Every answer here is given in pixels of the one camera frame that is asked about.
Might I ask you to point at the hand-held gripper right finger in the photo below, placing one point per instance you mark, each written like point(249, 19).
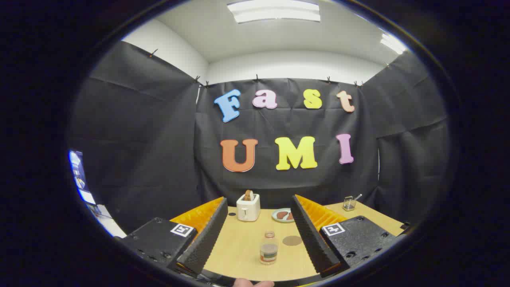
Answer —
point(308, 235)

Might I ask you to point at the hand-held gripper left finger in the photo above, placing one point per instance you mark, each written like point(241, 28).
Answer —
point(207, 235)

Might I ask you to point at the round brown coaster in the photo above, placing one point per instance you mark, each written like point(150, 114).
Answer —
point(292, 240)

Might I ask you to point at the clear plastic juice bottle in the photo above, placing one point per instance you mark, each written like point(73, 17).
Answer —
point(269, 251)

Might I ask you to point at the brown food pieces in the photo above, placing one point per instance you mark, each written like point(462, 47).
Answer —
point(283, 215)

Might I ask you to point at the wooden table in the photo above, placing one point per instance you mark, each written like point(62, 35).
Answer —
point(243, 247)

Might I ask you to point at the round white plate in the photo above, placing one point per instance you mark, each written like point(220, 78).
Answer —
point(275, 217)

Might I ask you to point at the white toaster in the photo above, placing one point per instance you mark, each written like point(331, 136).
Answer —
point(248, 209)

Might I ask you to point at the small clear square jar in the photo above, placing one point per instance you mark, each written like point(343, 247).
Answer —
point(349, 204)

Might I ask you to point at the toasted bread slice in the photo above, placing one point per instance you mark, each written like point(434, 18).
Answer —
point(248, 195)

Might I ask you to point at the black table clamp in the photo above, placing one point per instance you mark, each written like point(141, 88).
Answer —
point(405, 227)

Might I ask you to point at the black backdrop cloth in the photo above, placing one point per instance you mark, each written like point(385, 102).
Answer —
point(151, 139)

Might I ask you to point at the blue lit screen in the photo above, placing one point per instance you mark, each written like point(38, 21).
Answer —
point(77, 171)

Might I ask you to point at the small ceiling light panel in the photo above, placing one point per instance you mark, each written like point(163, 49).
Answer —
point(392, 44)

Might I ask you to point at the long ceiling light panel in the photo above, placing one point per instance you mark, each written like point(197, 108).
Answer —
point(275, 11)

